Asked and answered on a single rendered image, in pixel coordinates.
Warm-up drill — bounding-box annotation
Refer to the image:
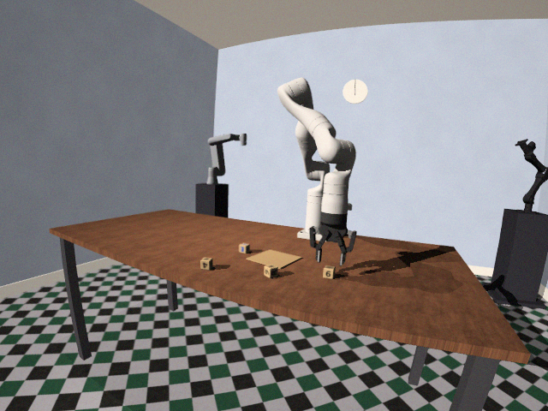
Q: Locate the tan flat mat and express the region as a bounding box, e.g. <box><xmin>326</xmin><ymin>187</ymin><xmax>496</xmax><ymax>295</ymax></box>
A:
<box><xmin>247</xmin><ymin>250</ymin><xmax>302</xmax><ymax>269</ymax></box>

